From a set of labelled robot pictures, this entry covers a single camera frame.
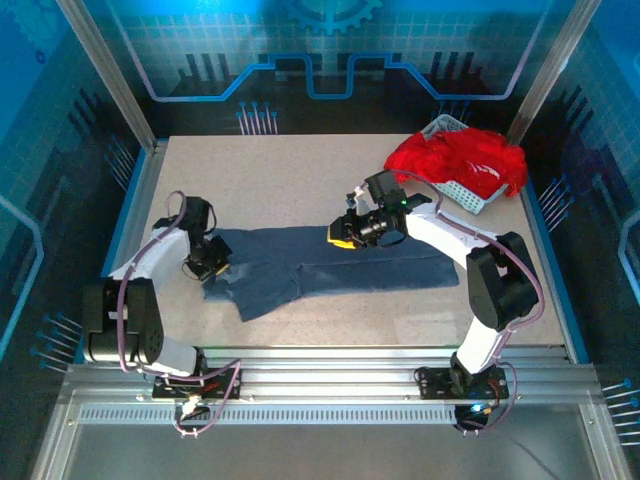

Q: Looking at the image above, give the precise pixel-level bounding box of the blue t-shirt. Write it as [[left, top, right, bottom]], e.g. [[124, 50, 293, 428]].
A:
[[202, 225, 461, 324]]

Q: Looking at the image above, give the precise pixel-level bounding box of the white plastic basket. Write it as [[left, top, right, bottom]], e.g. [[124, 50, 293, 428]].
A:
[[419, 113, 511, 216]]

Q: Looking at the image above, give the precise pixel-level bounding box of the red t-shirt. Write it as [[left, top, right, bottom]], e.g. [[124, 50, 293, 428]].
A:
[[384, 128, 530, 199]]

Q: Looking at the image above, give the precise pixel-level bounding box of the black controller box with light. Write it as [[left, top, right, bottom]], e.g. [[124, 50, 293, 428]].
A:
[[452, 402, 499, 434]]

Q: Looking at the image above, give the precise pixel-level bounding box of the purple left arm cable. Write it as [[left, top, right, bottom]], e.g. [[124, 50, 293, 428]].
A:
[[117, 190, 244, 439]]

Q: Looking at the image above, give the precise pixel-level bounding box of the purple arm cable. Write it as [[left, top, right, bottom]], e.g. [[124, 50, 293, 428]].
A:
[[117, 190, 244, 439], [389, 169, 546, 437]]

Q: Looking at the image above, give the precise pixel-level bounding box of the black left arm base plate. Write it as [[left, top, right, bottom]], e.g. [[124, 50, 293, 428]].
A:
[[152, 367, 244, 401]]

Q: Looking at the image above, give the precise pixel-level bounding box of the white cable connector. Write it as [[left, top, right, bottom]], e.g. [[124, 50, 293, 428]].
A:
[[180, 397, 211, 420]]

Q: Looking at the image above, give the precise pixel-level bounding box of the aluminium frame rail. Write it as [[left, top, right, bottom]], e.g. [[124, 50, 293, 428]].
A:
[[59, 344, 604, 404]]

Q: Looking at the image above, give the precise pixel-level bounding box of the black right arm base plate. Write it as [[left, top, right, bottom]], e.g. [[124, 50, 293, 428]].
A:
[[413, 364, 511, 401]]

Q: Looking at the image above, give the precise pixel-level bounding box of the slotted aluminium cable duct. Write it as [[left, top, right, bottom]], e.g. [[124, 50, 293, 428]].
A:
[[79, 405, 481, 426]]

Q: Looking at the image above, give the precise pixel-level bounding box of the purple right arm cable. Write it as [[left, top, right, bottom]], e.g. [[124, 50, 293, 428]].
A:
[[389, 169, 546, 437]]

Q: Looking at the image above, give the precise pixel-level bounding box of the aluminium frame post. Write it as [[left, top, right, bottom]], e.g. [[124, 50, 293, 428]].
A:
[[55, 0, 159, 152], [504, 0, 604, 147]]

